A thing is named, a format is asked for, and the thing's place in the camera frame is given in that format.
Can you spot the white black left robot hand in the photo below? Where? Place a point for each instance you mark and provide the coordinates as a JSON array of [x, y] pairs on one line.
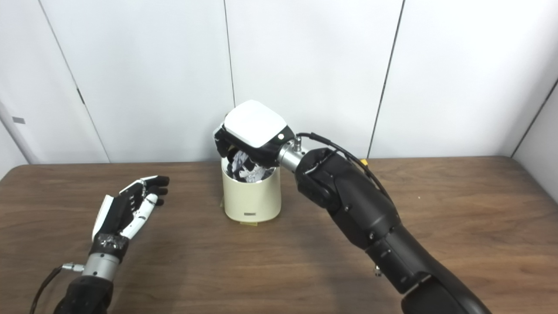
[[117, 213]]

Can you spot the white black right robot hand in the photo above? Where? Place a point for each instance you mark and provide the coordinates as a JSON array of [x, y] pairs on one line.
[[255, 124]]

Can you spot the white paper ball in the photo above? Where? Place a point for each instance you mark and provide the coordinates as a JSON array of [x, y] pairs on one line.
[[244, 168]]

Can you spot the cream-colored bin body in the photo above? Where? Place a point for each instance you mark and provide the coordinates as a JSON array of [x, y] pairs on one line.
[[250, 196]]

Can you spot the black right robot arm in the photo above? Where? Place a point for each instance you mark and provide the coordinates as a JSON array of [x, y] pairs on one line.
[[362, 205]]

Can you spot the grey wall label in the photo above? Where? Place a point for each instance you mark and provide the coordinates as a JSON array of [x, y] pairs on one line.
[[18, 120]]

